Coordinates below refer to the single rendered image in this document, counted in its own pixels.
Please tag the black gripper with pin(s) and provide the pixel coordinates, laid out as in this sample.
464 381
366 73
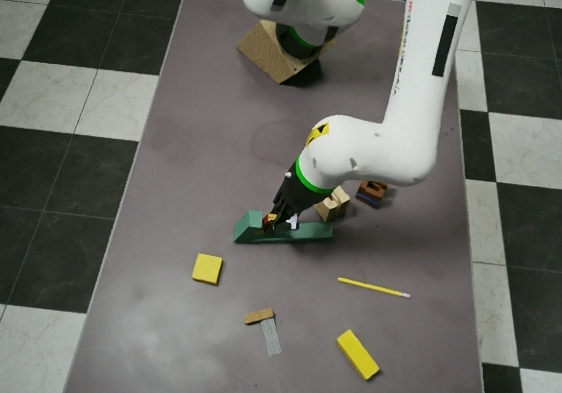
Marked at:
282 220

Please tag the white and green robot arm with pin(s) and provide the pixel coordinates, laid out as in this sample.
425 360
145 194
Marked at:
401 151

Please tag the try square with wooden stock and grey blade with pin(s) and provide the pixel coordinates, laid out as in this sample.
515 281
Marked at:
269 329

